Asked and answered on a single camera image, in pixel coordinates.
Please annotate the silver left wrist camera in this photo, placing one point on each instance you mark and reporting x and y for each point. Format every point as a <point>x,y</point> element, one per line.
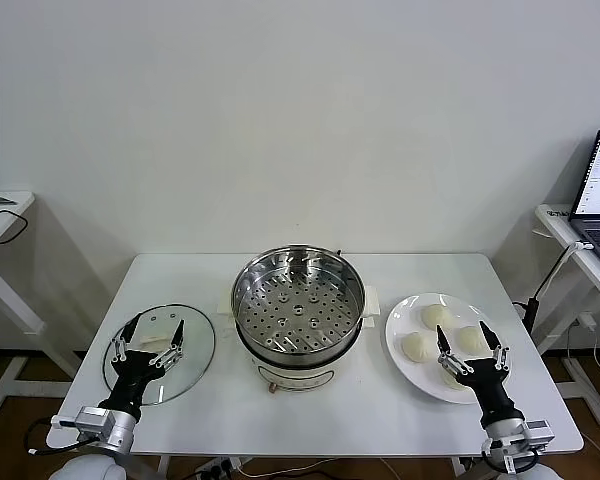
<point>94,419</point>

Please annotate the white side table with tool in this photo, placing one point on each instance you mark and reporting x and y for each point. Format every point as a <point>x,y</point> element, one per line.
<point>24,199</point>

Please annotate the white power strip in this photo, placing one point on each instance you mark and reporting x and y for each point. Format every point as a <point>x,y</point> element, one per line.
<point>222,466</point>

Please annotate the white side table with laptop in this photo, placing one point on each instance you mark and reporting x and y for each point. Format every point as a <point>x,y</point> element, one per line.
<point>555,222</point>

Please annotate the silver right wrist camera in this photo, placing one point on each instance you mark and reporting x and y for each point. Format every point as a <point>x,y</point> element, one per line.
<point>537,430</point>

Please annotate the stainless steel steamer basket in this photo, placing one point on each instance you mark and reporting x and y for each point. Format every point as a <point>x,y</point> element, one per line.
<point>300,312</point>

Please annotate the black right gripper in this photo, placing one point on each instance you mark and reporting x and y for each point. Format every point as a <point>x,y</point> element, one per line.
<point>487,382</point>

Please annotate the white round plate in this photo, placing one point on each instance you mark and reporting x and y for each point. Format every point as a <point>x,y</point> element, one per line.
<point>405,315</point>

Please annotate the white steamed baozi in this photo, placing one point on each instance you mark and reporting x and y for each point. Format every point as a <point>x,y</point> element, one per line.
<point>470,339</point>
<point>449,383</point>
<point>435,316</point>
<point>417,346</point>

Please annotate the glass pot lid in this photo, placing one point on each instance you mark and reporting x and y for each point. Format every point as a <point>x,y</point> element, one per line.
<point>192,350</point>

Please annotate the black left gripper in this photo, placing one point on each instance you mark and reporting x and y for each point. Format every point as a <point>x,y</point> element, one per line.
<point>130,367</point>

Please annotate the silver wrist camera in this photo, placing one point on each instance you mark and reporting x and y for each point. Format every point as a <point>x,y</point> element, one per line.
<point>537,430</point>
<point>94,419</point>

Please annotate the white electric cooker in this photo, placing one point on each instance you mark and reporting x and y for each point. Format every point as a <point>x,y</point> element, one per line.
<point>300,377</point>

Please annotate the white power adapter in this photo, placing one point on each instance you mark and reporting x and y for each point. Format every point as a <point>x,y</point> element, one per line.
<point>586,320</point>

